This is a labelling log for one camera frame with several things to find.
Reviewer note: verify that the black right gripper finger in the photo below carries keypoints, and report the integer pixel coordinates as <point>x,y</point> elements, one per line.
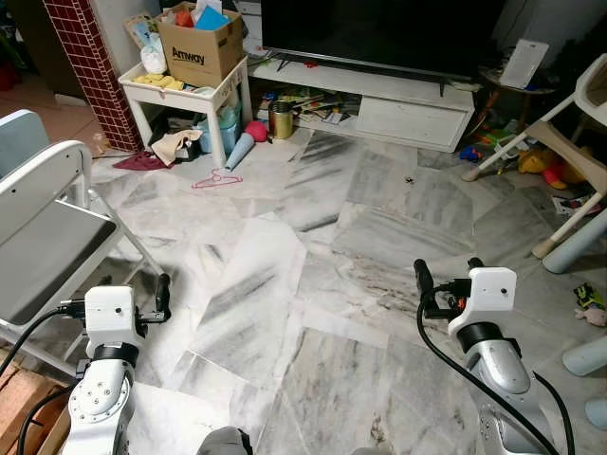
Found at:
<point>474,263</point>
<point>424,278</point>

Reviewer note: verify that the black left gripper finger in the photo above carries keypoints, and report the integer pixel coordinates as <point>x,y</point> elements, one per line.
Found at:
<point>163,296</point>
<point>102,282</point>

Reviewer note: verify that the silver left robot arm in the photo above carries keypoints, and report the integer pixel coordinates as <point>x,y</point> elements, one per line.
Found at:
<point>100,403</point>

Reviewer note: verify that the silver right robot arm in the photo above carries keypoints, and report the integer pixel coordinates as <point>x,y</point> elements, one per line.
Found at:
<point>498,374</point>

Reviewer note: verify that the grey white folding chair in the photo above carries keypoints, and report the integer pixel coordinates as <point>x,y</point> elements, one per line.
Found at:
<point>52,237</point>

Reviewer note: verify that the small green pink toy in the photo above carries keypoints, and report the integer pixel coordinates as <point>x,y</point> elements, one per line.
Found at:
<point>590,305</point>

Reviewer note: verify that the light blue padded leg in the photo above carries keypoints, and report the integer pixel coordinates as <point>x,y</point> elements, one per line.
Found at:
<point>597,413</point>
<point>586,356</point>
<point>579,248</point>

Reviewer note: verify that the yellow plush toy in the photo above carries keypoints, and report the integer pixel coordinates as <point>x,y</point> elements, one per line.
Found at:
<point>550,166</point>

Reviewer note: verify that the maroon cloth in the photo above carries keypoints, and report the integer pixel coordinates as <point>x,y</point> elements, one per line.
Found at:
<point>140,162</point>

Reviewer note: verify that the pink clothes hanger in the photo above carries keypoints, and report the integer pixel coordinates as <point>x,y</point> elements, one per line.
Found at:
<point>220,180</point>

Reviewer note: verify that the beige white high chair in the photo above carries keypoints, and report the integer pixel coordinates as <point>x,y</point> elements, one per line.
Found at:
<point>564,147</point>

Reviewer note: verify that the orange wooden pallet stand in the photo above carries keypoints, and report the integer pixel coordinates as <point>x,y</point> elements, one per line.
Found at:
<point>24,408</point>

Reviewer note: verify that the beige cloth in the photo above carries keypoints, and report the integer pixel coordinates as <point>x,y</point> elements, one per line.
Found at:
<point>175,144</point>

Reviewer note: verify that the light blue cone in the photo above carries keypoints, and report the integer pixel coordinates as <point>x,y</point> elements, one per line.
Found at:
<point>239,152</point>

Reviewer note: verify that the white television stand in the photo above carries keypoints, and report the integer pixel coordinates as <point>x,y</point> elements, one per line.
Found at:
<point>408,114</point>

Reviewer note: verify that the red ball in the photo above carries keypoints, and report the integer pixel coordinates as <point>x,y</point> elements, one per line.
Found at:
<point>256,131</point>

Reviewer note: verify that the small white side table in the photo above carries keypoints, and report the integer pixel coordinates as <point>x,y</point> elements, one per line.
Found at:
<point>213,100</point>

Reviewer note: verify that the white flat panel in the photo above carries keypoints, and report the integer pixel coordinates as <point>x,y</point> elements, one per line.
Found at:
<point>524,64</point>

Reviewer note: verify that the gold tin can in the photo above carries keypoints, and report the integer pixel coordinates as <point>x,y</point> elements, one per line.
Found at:
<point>281,120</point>

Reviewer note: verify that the red tiled pillar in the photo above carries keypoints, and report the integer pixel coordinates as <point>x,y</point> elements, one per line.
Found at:
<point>90,66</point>

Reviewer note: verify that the brown Amway cardboard box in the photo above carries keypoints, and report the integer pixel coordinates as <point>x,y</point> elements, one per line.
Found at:
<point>194,55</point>

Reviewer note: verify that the black flat television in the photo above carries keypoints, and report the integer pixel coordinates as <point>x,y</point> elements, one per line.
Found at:
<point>379,33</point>

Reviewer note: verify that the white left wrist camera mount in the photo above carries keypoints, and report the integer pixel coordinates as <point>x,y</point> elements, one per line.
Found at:
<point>112,313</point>

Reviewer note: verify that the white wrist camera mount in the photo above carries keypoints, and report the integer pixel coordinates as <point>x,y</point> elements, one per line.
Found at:
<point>112,313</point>
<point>486,296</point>

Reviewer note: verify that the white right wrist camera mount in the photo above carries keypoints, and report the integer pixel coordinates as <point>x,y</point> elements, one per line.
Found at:
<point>486,296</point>

